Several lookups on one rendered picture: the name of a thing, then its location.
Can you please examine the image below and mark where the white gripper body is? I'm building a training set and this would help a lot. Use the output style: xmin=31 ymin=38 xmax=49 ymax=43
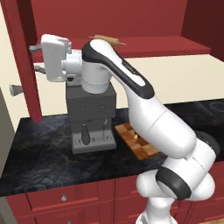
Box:
xmin=40 ymin=33 xmax=73 ymax=83

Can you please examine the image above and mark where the red cabinet door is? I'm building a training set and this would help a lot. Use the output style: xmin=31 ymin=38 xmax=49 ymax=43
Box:
xmin=0 ymin=0 xmax=44 ymax=123

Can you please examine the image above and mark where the wooden rolling pin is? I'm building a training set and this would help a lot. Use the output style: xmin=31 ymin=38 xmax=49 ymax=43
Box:
xmin=87 ymin=34 xmax=127 ymax=46

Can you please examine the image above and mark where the checkered wooden cutting board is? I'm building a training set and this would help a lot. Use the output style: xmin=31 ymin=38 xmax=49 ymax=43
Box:
xmin=114 ymin=122 xmax=162 ymax=162

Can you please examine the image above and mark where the grey coffee machine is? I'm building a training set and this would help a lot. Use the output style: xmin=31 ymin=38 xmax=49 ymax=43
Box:
xmin=65 ymin=81 xmax=118 ymax=155

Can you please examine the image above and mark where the grey cabinet door handle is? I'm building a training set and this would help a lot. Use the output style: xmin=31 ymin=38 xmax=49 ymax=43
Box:
xmin=9 ymin=84 xmax=24 ymax=97

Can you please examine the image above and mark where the red wall cabinet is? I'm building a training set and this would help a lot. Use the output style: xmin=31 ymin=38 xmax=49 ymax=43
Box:
xmin=17 ymin=0 xmax=224 ymax=64

